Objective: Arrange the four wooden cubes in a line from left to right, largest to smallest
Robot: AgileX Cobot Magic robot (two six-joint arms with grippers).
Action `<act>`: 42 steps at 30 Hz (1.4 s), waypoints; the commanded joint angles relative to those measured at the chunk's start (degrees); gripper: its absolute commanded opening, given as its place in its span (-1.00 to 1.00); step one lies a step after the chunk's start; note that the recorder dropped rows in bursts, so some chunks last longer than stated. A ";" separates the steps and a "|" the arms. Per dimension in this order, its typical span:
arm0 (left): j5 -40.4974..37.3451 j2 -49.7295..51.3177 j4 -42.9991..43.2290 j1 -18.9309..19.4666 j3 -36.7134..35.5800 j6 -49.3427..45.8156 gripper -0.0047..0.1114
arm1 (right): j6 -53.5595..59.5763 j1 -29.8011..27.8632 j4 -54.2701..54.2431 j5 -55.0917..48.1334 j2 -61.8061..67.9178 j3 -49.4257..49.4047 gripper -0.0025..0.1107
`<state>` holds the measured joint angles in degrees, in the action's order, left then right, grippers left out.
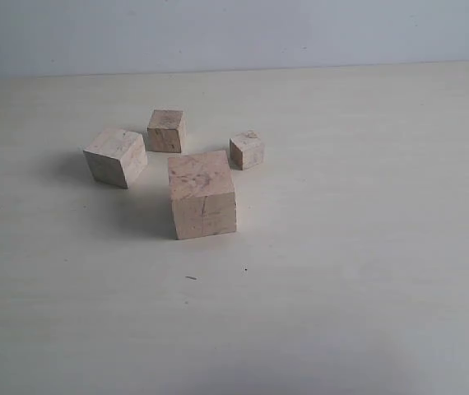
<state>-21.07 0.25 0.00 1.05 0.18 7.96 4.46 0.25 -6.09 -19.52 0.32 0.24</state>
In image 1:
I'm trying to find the second largest wooden cube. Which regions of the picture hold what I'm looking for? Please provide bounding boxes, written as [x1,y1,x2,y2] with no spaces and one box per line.
[83,128,147,189]

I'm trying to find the smallest wooden cube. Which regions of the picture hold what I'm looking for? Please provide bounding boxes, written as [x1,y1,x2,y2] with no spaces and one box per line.
[230,131,265,170]

